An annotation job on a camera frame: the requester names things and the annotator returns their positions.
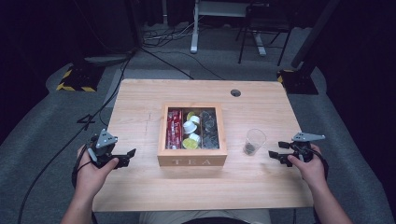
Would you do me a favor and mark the pile of dark tea bags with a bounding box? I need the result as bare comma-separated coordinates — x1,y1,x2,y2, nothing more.
200,109,220,150

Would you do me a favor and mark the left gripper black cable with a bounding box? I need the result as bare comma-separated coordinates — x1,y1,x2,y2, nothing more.
71,133,98,189

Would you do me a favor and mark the white desk frame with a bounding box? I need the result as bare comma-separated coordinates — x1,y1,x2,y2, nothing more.
190,0,269,57

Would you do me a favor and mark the bundle of floor cables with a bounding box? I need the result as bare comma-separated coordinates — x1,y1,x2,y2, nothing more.
142,17,204,49

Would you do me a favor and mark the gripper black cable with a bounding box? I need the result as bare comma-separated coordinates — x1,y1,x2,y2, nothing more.
71,133,98,189
309,147,330,181

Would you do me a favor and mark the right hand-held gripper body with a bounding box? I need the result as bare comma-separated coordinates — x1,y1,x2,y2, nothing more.
290,132,327,163

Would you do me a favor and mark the black chair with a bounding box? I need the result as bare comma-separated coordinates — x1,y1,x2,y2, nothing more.
234,0,294,67

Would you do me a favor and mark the striped black stand base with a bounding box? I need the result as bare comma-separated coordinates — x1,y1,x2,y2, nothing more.
55,63,106,93

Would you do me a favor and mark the person's right hand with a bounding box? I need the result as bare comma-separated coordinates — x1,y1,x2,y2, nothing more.
286,143,329,191

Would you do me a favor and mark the black stand with slanted pole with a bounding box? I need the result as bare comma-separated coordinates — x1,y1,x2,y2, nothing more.
276,0,343,95

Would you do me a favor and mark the long black floor cable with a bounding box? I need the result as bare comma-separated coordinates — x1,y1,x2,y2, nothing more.
17,50,136,224

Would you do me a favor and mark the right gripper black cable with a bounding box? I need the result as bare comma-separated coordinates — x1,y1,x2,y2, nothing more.
309,147,330,181

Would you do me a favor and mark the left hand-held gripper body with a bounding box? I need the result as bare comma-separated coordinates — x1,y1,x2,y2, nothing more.
87,128,119,169

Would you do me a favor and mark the person's left hand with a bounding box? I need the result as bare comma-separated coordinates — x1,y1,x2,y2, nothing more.
75,144,120,201

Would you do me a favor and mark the row of red packets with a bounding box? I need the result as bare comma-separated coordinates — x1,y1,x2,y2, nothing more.
165,108,184,150

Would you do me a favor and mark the large lime green capsule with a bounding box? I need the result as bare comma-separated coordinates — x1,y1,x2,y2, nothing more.
182,137,200,150

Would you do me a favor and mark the clear glass cup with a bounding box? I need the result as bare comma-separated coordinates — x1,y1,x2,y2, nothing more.
242,128,268,157

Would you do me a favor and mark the wooden tea box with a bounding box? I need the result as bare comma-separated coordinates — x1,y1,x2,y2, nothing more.
156,102,229,168

